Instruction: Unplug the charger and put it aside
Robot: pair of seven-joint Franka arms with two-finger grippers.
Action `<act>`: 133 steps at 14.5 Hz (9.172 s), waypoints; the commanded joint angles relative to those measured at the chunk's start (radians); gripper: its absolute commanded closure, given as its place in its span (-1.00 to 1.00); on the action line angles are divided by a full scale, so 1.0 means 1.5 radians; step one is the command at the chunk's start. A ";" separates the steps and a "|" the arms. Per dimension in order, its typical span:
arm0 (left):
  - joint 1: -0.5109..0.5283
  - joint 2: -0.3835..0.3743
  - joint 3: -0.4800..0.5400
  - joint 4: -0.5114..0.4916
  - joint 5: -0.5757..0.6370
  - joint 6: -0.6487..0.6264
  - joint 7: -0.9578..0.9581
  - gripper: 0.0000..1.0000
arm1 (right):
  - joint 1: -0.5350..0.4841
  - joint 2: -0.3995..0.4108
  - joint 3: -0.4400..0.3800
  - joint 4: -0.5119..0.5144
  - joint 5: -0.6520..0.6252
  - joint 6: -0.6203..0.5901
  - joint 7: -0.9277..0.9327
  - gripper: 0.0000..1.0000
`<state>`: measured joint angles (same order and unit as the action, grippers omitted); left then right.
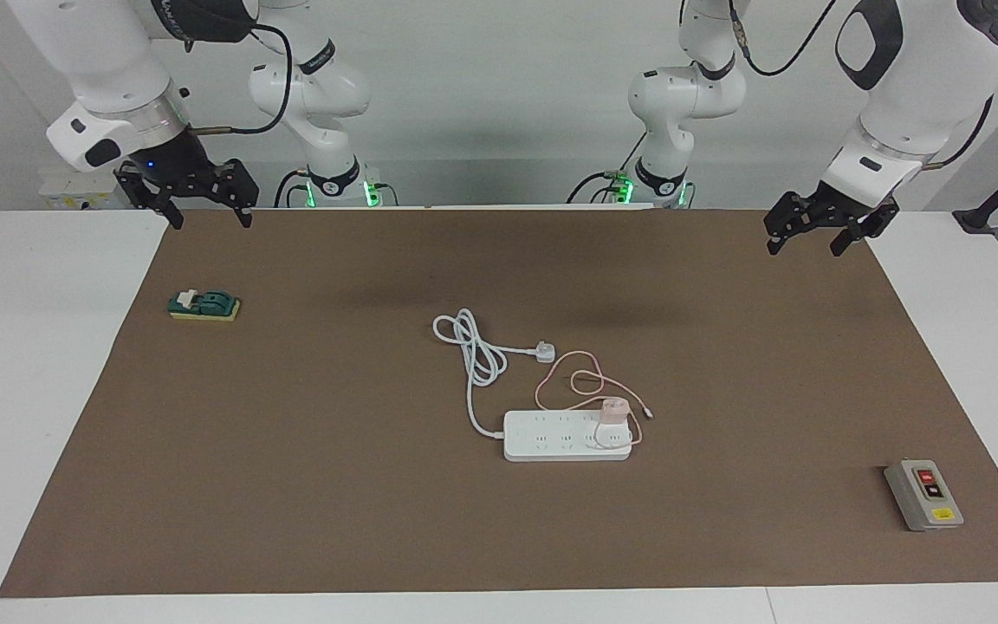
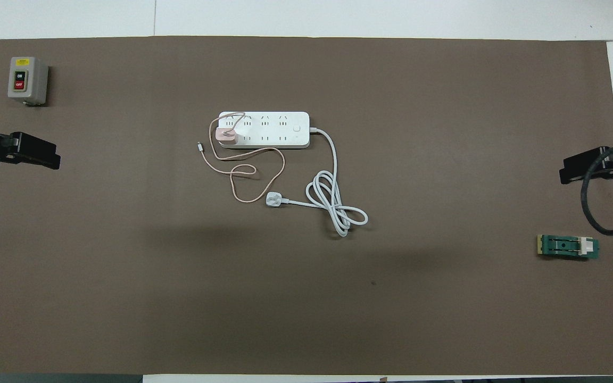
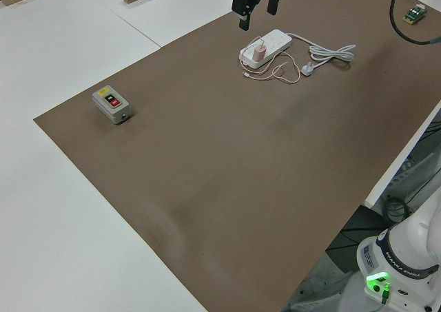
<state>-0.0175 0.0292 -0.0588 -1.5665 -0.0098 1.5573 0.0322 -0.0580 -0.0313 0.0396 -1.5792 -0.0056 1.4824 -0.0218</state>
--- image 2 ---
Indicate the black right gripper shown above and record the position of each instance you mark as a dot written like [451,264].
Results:
[578,165]

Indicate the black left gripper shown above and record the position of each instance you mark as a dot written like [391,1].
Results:
[35,151]

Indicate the pink wall charger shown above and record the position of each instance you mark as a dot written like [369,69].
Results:
[226,136]

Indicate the white multi-socket power strip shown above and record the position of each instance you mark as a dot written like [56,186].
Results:
[269,130]

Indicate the brown table mat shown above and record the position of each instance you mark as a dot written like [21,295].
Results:
[306,298]

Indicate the grey on-off switch box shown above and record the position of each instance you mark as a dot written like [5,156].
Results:
[22,80]

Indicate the green knife switch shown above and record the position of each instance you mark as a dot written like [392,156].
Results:
[562,246]

